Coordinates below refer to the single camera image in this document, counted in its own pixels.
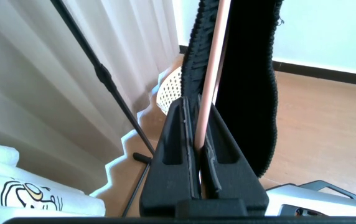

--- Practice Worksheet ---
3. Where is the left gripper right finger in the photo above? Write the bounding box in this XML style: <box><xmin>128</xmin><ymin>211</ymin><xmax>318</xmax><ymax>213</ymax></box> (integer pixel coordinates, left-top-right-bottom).
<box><xmin>200</xmin><ymin>103</ymin><xmax>269</xmax><ymax>217</ymax></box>

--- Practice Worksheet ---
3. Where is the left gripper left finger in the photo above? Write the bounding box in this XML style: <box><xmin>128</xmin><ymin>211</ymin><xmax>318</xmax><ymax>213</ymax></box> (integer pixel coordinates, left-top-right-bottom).
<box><xmin>139</xmin><ymin>96</ymin><xmax>202</xmax><ymax>217</ymax></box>

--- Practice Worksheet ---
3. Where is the black knit garment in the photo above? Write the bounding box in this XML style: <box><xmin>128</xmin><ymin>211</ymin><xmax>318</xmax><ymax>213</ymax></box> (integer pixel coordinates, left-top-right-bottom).
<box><xmin>180</xmin><ymin>0</ymin><xmax>284</xmax><ymax>179</ymax></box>

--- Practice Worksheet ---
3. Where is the pink clothes hanger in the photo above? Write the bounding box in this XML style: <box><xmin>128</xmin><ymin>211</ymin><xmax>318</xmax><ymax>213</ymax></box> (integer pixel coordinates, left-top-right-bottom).
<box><xmin>193</xmin><ymin>0</ymin><xmax>232</xmax><ymax>153</ymax></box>

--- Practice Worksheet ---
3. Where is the white printed T-shirt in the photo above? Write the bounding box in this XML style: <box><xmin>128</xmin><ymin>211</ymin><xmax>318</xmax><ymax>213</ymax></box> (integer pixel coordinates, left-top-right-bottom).
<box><xmin>0</xmin><ymin>140</ymin><xmax>106</xmax><ymax>218</ymax></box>

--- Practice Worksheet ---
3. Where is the white laundry basket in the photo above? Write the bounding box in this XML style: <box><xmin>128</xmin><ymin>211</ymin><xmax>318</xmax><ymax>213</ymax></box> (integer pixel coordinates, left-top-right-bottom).
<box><xmin>156</xmin><ymin>65</ymin><xmax>184</xmax><ymax>115</ymax></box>

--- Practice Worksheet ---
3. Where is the black clothes rack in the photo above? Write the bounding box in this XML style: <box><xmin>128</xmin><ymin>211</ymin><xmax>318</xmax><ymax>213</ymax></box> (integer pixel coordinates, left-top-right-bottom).
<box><xmin>50</xmin><ymin>0</ymin><xmax>156</xmax><ymax>218</ymax></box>

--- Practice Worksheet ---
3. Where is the beige curtain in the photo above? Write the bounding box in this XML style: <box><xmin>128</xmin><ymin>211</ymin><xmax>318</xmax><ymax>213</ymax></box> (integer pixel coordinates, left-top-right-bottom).
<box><xmin>0</xmin><ymin>0</ymin><xmax>180</xmax><ymax>194</ymax></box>

